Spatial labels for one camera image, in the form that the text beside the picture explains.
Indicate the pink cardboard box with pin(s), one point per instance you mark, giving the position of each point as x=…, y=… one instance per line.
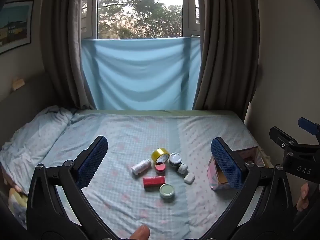
x=215, y=180

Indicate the yellow printed cloth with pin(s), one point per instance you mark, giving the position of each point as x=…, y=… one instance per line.
x=17, y=205

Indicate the small white jar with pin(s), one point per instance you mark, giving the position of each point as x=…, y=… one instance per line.
x=183, y=168

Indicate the framed wall poster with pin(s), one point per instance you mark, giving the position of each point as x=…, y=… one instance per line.
x=15, y=25

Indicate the pale green round tin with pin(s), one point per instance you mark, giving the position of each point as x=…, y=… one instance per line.
x=167, y=190

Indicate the yellow tape roll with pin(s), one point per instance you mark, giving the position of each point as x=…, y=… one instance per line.
x=160, y=155

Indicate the red rectangular box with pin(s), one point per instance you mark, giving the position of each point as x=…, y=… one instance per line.
x=153, y=181

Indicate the printed blue bed sheet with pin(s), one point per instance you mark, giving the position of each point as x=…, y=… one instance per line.
x=140, y=135

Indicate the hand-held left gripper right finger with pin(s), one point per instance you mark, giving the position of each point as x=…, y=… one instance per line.
x=227, y=166

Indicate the white earbuds case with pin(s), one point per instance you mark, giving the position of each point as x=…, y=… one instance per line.
x=189, y=178

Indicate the red round tin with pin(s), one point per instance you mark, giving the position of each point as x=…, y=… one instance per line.
x=160, y=170

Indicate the grey-brown curtain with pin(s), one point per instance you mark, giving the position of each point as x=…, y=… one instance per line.
x=225, y=50
x=62, y=42

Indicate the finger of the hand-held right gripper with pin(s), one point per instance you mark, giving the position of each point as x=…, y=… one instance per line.
x=308, y=126
x=281, y=136

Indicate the person's left hand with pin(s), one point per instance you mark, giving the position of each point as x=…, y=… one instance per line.
x=141, y=233

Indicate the light blue hanging cloth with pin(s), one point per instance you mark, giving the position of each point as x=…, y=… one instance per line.
x=140, y=75

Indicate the crumpled pale blue quilt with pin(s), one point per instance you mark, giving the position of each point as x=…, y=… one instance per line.
x=32, y=140

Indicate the person's right hand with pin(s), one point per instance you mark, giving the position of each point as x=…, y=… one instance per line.
x=303, y=197

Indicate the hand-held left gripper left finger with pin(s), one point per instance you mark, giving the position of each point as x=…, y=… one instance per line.
x=92, y=163

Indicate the window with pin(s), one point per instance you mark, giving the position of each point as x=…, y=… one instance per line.
x=140, y=10

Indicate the white plastic bottle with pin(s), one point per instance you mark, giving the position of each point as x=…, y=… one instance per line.
x=140, y=167

